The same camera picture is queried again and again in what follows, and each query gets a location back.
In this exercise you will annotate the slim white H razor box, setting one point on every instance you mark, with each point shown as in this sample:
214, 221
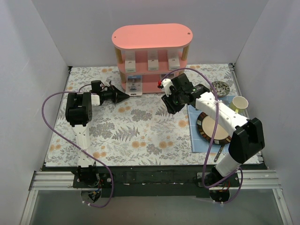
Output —
153, 64

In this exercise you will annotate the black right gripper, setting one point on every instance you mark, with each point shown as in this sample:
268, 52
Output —
170, 105

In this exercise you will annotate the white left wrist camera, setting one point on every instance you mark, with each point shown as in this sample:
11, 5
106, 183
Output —
107, 83

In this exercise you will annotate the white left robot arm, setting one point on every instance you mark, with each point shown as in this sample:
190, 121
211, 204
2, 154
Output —
79, 115

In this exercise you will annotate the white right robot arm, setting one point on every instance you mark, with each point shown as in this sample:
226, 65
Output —
246, 134

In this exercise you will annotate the white Harry's razor box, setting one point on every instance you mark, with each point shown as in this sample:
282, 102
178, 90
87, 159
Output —
130, 63

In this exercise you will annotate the pink three-tier wooden shelf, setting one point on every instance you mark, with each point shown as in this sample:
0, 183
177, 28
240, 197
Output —
147, 37

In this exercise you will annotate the dark handled table knife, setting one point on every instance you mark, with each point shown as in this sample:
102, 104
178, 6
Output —
218, 153

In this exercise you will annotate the dark rimmed cream plate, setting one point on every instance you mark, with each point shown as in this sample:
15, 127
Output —
205, 126

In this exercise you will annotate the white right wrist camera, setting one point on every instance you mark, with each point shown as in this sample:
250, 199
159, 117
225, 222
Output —
165, 85

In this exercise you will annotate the floral patterned tablecloth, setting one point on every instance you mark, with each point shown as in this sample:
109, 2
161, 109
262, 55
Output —
137, 131

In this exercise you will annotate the yellow ceramic mug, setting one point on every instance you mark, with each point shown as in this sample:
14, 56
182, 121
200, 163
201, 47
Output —
239, 104

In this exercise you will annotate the blue checkered cloth napkin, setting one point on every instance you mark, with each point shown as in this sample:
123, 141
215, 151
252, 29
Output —
198, 143

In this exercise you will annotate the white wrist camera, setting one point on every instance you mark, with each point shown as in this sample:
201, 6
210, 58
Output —
165, 85
107, 83

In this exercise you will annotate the floral patterned ceramic bowl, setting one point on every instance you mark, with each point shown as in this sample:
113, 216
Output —
222, 89

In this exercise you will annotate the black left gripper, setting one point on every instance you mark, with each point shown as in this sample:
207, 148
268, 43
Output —
115, 95

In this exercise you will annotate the Gillette razor blister pack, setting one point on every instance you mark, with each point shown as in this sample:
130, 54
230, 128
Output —
134, 85
163, 76

